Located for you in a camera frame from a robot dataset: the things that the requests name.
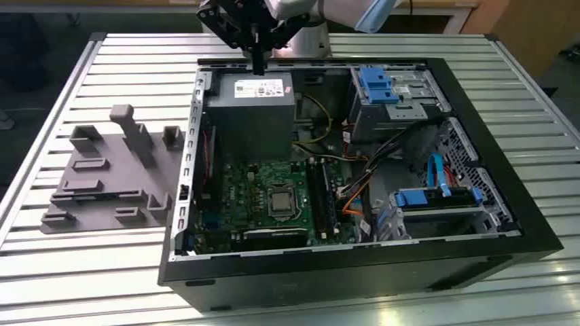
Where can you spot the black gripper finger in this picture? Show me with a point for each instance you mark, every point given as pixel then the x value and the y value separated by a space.
pixel 282 34
pixel 228 37

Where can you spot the black RAM slot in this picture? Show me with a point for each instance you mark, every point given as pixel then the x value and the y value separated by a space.
pixel 314 197

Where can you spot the dark installed RAM stick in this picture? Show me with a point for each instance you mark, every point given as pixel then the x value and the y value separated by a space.
pixel 328 200

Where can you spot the blue plastic drive latch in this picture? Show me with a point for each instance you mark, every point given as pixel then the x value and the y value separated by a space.
pixel 377 85

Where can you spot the grey power supply unit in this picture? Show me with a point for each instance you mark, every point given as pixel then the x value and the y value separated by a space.
pixel 249 125

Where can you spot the metal drive cage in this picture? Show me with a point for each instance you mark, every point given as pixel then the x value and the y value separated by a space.
pixel 408 112

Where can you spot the grey parts rack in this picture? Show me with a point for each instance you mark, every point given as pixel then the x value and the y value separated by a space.
pixel 113 166

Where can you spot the black office chair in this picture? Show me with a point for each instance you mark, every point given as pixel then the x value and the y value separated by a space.
pixel 22 61

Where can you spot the green motherboard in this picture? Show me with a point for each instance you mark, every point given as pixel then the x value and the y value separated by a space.
pixel 240 203

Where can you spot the silver CPU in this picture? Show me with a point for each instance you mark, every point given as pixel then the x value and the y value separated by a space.
pixel 280 203

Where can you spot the blue expansion slot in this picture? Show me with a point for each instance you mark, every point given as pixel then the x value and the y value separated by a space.
pixel 212 222

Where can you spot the grey chair foot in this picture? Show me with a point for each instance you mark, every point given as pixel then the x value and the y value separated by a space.
pixel 5 119

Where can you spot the wooden cabinet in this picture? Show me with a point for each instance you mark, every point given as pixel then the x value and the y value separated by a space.
pixel 534 27

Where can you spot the hard disk in blue carrier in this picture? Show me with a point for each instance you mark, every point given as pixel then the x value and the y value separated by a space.
pixel 416 198

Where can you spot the black graphics card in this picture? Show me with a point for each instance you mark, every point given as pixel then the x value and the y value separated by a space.
pixel 272 237

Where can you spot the metal disk bay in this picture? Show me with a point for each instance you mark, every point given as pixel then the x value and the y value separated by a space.
pixel 393 227

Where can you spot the black PC case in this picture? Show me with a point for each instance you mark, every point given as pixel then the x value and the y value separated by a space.
pixel 317 282

